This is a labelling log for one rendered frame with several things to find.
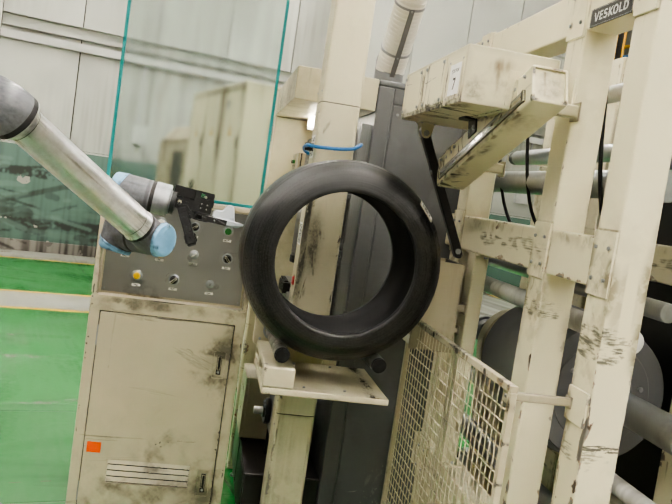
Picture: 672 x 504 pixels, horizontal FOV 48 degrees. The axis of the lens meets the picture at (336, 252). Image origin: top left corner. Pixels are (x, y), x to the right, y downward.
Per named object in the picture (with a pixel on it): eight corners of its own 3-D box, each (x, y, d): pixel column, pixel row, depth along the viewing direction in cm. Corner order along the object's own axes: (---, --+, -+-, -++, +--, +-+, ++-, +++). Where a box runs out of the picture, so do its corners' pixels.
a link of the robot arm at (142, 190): (106, 206, 214) (115, 172, 215) (150, 217, 217) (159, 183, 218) (102, 201, 205) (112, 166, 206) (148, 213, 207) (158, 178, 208)
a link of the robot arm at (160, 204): (149, 213, 208) (151, 211, 218) (166, 218, 209) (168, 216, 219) (157, 181, 208) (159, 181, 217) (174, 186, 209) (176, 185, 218)
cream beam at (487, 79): (398, 119, 247) (405, 74, 246) (471, 131, 252) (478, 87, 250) (457, 101, 188) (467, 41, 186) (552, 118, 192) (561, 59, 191)
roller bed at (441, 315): (394, 335, 269) (406, 252, 267) (433, 340, 272) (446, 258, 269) (408, 348, 250) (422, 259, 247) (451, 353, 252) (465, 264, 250)
